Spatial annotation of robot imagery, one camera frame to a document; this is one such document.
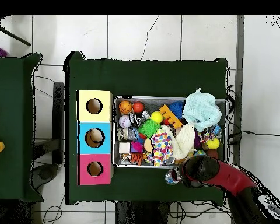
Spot side table green cloth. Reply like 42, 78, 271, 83
0, 52, 44, 202

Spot polka dot paper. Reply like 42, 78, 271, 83
150, 131, 174, 167

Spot white baseball toy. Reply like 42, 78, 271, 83
118, 115, 132, 129

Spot cream waffle cloth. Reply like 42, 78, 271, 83
162, 123, 197, 160

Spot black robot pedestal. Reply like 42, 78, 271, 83
115, 201, 171, 224

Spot orange basketball toy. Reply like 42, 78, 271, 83
118, 100, 133, 116

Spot red orange ball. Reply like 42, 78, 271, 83
132, 101, 145, 114

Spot orange toy brick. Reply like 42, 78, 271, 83
158, 104, 183, 130

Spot yellow smiley ball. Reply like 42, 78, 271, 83
150, 111, 164, 124

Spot black tripod leg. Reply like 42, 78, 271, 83
0, 15, 32, 47

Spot dark green table cloth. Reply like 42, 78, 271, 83
64, 50, 229, 205

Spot mint green cloth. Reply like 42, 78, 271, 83
182, 87, 222, 133

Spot green spiky ball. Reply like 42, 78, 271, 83
138, 119, 162, 139

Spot black floor cable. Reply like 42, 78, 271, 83
228, 130, 280, 137

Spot clear mesh bin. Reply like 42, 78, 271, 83
113, 95, 229, 169

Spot blue spiky ball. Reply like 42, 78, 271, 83
169, 100, 185, 120

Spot black floor stand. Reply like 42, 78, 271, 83
32, 81, 65, 190

